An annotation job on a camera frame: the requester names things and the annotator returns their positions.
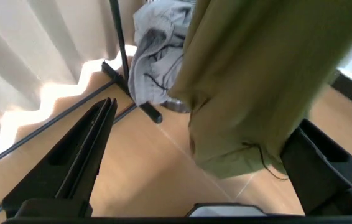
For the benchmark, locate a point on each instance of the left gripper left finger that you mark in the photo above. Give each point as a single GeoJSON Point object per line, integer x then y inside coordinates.
{"type": "Point", "coordinates": [76, 186]}

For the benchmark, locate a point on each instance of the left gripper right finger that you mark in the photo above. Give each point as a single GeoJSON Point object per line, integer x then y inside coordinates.
{"type": "Point", "coordinates": [319, 180]}

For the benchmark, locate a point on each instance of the green long-sleeved shirt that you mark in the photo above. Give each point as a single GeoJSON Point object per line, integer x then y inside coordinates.
{"type": "Point", "coordinates": [241, 77]}

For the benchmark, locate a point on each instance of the black clothes rack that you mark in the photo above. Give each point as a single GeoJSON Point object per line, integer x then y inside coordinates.
{"type": "Point", "coordinates": [117, 25]}

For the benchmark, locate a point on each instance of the pale grey garment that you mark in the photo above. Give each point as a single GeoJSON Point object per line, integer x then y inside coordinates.
{"type": "Point", "coordinates": [157, 62]}

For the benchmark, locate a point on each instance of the beige curtain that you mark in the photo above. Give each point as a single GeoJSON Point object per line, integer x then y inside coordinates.
{"type": "Point", "coordinates": [23, 46]}

